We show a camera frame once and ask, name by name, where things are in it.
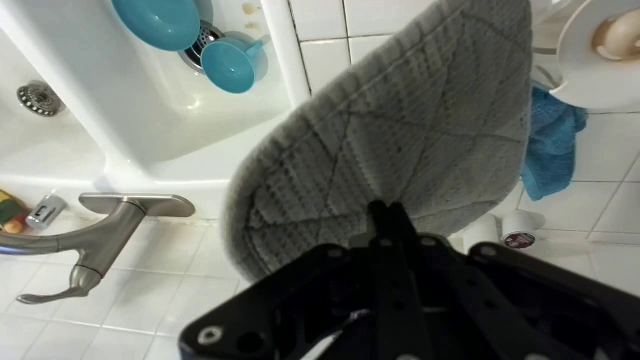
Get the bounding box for metal sink drain strainer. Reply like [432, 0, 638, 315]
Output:
[17, 80, 67, 117]

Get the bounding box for coffee pod dark label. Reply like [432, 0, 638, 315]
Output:
[502, 207, 546, 252]

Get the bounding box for brushed metal faucet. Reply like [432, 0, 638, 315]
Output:
[0, 192, 196, 306]

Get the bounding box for grey quilted mat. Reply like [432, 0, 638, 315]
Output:
[222, 0, 536, 281]

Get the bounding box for blue cloth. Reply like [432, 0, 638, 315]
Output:
[518, 81, 591, 202]

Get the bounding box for small silver stopper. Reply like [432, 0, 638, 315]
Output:
[27, 193, 69, 231]

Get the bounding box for blue cup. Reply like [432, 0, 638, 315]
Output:
[200, 36, 269, 95]

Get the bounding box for white sink basin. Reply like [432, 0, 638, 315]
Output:
[0, 0, 312, 195]

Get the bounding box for yellow green sponge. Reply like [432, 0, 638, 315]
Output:
[0, 188, 28, 236]

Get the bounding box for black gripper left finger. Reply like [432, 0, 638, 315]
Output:
[179, 198, 402, 360]

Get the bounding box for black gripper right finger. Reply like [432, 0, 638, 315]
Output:
[389, 199, 640, 360]

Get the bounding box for blue bowl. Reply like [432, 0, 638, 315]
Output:
[110, 0, 202, 54]

